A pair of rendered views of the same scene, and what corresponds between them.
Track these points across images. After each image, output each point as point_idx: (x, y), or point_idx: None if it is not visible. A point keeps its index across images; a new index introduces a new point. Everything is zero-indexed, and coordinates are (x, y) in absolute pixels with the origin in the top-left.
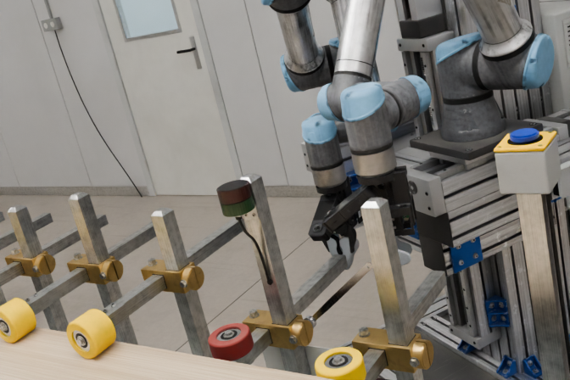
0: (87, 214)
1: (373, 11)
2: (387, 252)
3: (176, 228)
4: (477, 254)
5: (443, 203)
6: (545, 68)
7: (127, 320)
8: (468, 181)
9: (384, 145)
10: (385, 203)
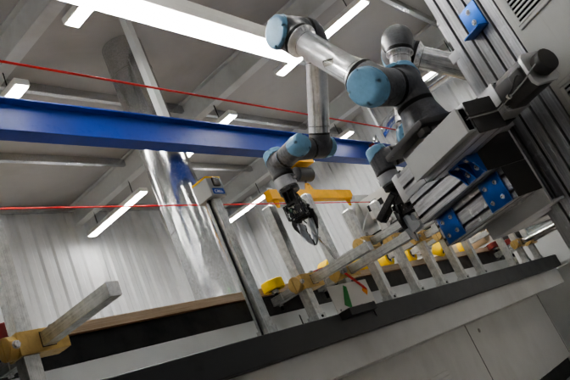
0: (375, 211)
1: (308, 97)
2: (271, 231)
3: (350, 219)
4: (456, 228)
5: (404, 192)
6: (365, 91)
7: (407, 269)
8: (411, 173)
9: (273, 178)
10: (266, 207)
